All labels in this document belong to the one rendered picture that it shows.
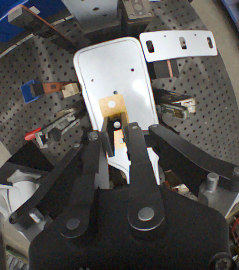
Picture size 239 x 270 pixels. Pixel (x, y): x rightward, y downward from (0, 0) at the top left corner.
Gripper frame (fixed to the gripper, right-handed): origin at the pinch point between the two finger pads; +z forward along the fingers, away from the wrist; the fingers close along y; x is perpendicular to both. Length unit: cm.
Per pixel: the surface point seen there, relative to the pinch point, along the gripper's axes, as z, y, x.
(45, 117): 59, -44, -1
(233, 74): 127, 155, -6
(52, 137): 6.7, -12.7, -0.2
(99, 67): 28.5, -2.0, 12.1
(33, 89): 8.9, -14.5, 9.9
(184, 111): 16.9, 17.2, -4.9
